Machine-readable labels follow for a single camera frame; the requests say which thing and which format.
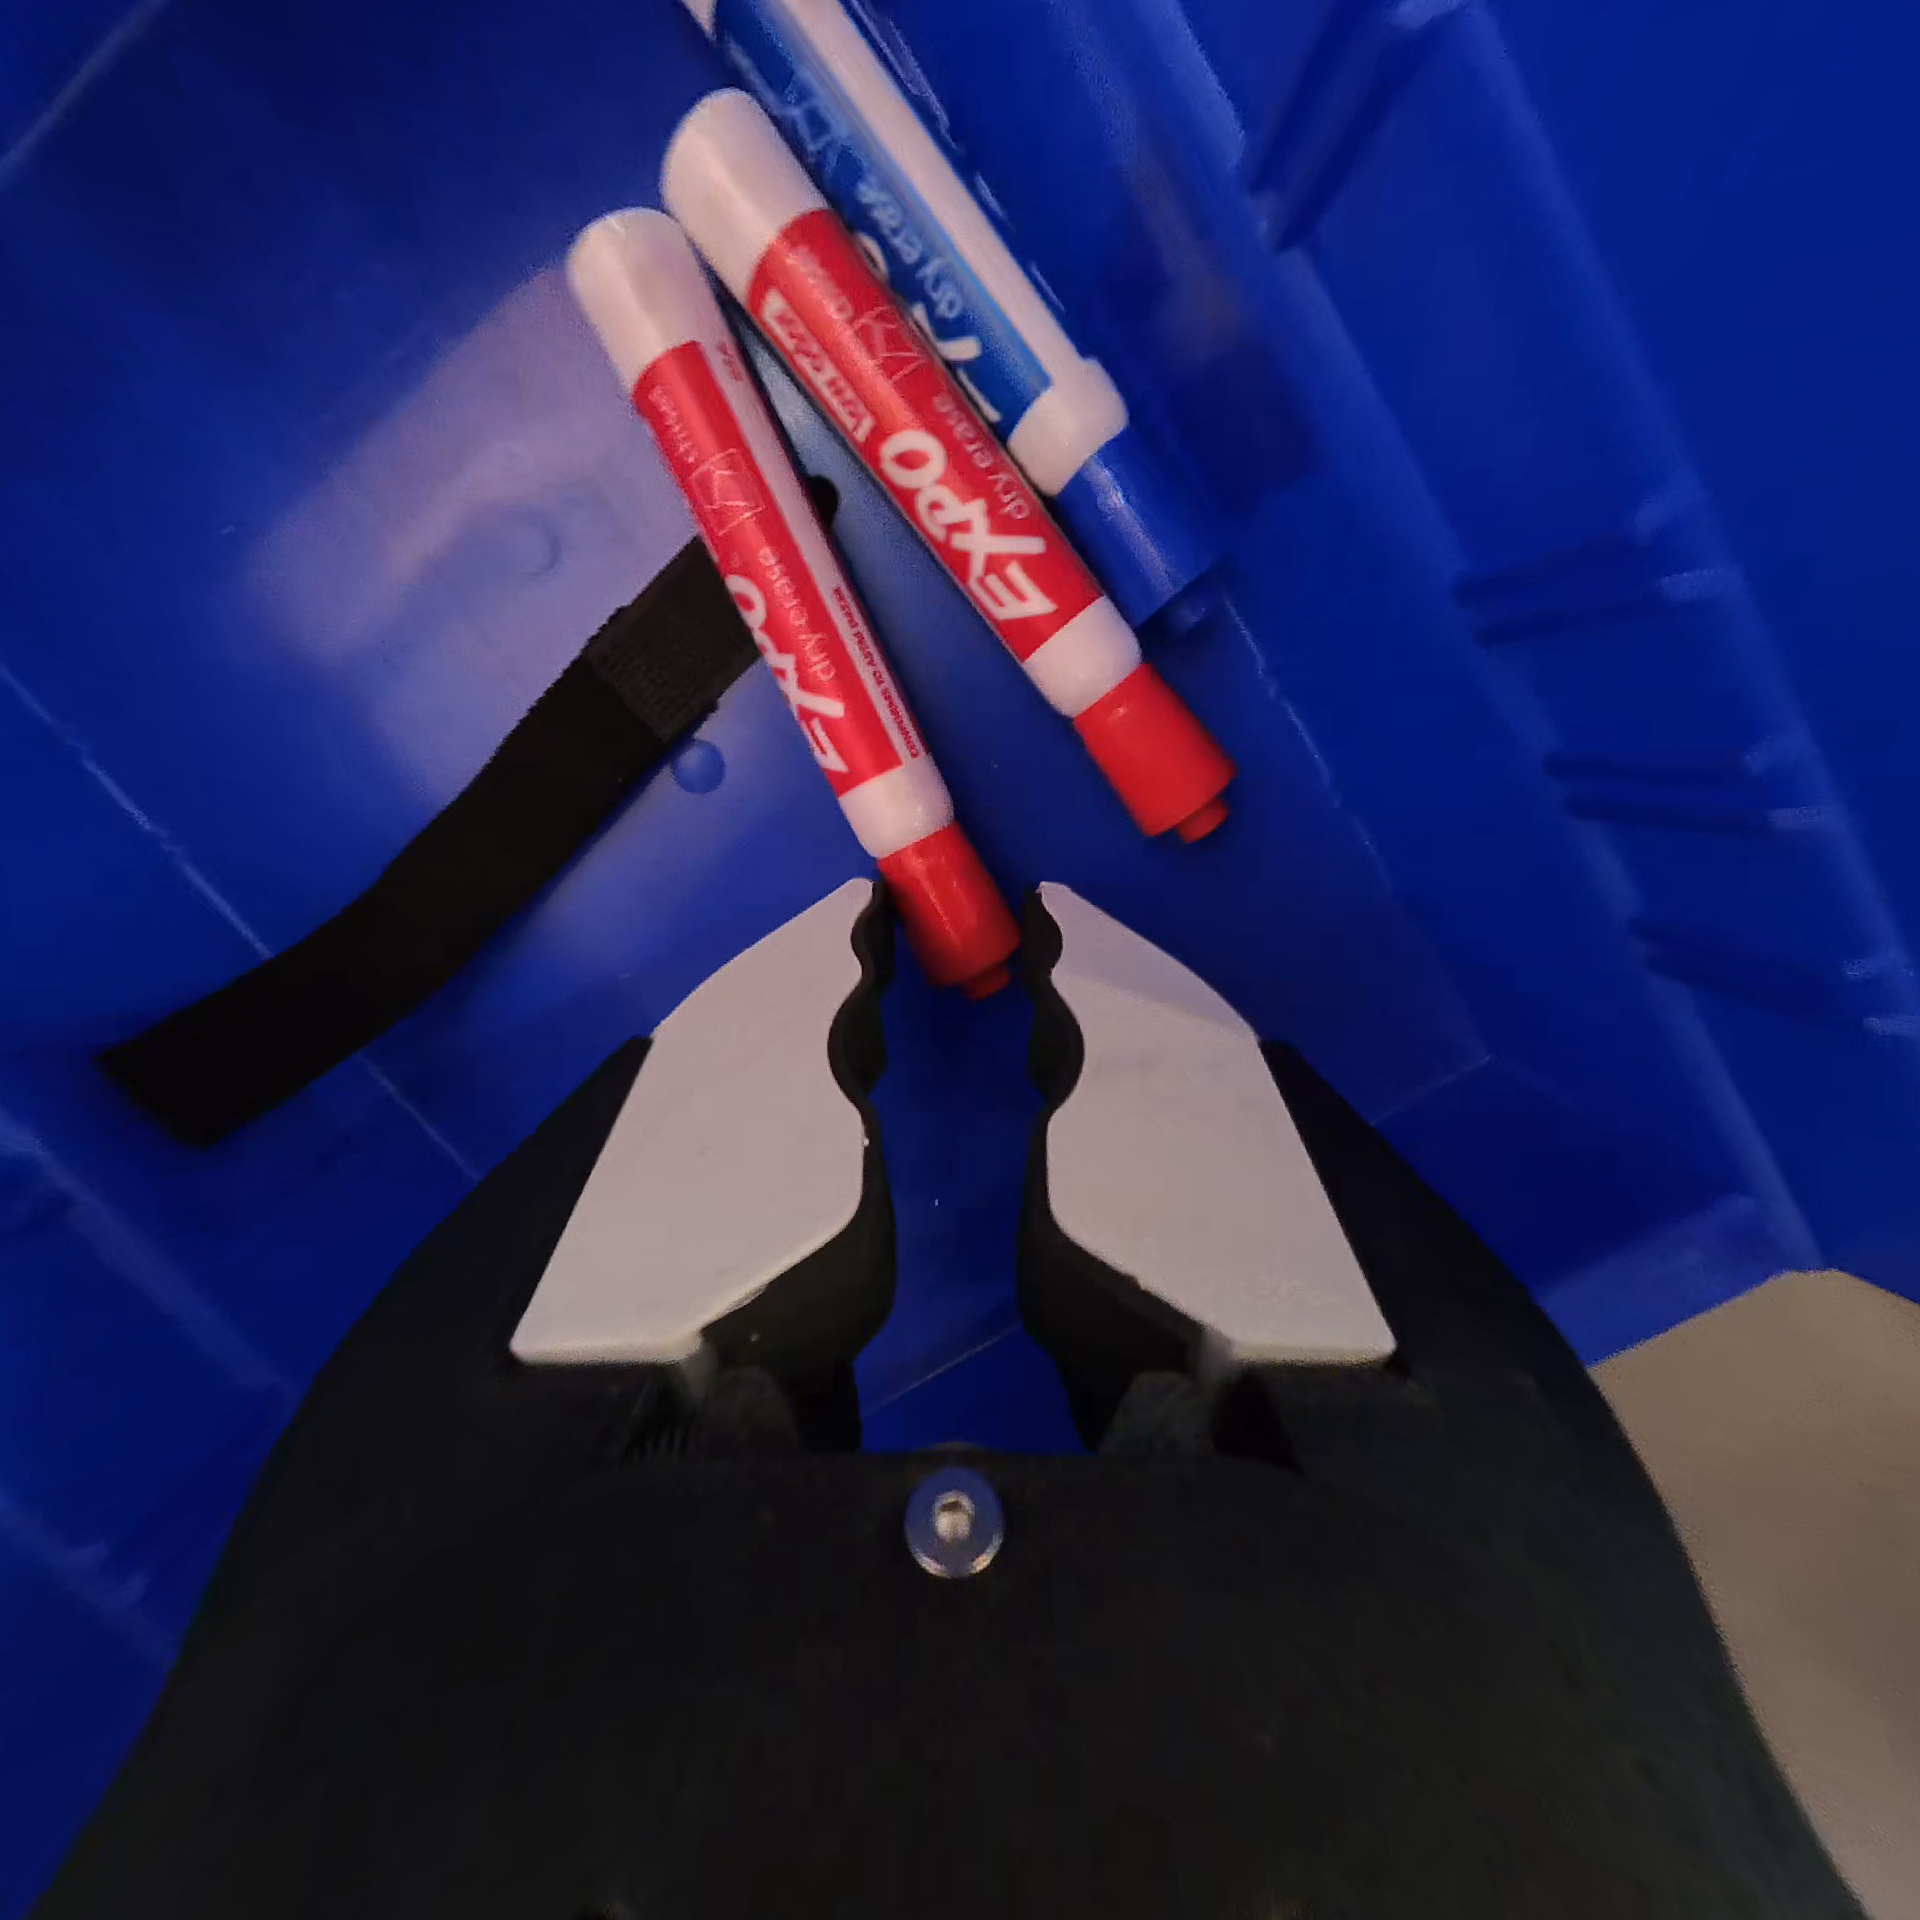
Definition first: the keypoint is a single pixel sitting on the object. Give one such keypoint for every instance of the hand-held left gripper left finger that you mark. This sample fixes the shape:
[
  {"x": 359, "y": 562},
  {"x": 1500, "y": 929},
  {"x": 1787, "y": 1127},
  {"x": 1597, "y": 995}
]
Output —
[{"x": 704, "y": 1184}]

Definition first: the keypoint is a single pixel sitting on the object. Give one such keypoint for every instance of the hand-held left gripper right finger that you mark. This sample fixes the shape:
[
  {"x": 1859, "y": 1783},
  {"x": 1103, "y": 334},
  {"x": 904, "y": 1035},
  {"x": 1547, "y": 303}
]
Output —
[{"x": 1200, "y": 1184}]

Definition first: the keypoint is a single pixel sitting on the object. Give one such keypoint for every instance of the red dry-erase marker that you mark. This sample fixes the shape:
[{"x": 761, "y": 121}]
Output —
[
  {"x": 930, "y": 481},
  {"x": 781, "y": 645}
]

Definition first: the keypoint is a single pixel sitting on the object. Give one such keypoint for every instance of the blue plastic bin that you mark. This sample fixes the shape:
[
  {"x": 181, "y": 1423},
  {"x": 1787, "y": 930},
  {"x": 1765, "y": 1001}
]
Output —
[{"x": 300, "y": 374}]

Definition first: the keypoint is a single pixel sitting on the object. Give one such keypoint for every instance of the blue dry-erase marker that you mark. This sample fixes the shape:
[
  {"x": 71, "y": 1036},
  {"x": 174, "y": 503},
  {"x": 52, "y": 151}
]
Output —
[{"x": 930, "y": 254}]

